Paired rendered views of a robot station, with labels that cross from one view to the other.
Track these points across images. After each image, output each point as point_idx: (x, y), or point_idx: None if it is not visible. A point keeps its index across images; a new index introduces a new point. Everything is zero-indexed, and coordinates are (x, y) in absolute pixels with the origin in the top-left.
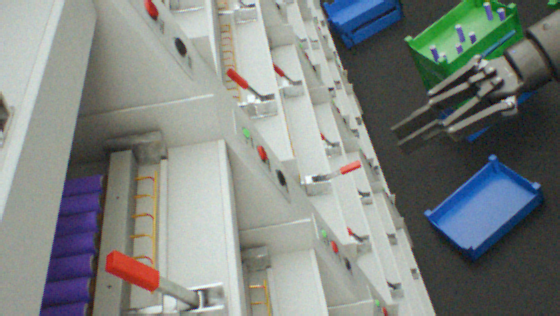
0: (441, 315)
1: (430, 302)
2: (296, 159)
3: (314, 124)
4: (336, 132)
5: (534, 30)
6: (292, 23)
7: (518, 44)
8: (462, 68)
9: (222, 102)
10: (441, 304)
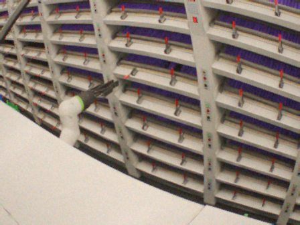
0: (175, 193)
1: (181, 193)
2: (146, 71)
3: (155, 82)
4: (185, 120)
5: (84, 92)
6: (259, 138)
7: (88, 92)
8: (104, 92)
9: (98, 20)
10: (177, 195)
